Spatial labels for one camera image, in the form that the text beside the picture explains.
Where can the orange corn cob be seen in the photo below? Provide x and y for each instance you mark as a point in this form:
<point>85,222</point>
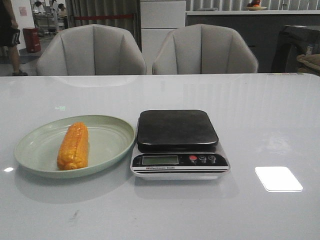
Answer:
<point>74,150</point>

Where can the black silver kitchen scale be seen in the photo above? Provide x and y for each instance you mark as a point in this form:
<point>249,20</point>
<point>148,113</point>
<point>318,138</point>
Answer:
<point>177,144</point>

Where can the right grey upholstered chair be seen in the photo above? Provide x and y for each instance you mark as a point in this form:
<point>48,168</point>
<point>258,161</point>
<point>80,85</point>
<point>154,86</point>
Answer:
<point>204,49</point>

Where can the grey upholstered chair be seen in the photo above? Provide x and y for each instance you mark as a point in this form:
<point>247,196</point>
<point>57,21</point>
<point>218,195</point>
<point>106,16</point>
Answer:
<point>204,49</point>
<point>91,50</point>

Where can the light green plate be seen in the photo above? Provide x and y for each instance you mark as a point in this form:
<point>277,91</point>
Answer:
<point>109,140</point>

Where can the left grey upholstered chair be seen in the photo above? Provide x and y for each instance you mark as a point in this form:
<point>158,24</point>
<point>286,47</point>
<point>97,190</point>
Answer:
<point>91,50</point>

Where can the white cabinet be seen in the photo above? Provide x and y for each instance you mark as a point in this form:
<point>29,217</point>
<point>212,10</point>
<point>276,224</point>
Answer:
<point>157,19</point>

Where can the dark grey counter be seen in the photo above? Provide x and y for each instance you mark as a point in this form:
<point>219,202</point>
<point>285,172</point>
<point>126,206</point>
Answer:
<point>259,29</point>

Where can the fruit bowl on counter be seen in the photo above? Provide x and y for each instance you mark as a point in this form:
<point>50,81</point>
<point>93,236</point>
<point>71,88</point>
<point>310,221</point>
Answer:
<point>255,5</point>

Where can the red trash bin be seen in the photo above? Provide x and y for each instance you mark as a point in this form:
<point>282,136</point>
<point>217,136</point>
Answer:
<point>31,38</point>

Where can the black appliance at right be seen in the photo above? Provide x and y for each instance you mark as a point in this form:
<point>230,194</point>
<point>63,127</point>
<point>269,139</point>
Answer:
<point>292,41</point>

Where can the beige cushion at right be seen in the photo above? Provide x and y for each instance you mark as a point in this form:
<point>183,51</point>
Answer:
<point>309,64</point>

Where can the person in black shorts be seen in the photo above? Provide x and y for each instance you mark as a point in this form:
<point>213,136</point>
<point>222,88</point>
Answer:
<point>9,36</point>

